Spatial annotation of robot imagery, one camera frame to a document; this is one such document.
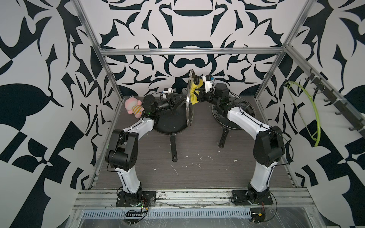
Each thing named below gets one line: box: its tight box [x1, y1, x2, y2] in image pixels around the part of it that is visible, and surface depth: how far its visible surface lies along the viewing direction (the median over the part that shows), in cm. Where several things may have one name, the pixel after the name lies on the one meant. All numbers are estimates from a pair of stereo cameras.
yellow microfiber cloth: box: [190, 78, 204, 105], surface depth 83 cm
